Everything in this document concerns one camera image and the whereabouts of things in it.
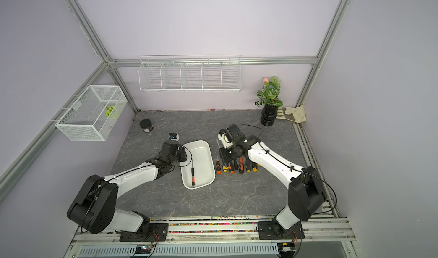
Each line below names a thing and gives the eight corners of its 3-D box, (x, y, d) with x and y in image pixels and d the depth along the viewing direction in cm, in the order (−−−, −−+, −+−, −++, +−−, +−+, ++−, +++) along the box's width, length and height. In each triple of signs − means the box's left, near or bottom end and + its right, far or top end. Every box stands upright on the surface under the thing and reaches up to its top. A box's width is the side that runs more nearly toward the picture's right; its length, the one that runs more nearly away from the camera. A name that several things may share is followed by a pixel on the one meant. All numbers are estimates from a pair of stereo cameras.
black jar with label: (140, 132, 112) (137, 128, 108) (144, 123, 117) (141, 118, 114) (152, 132, 112) (149, 128, 108) (155, 123, 117) (153, 118, 114)
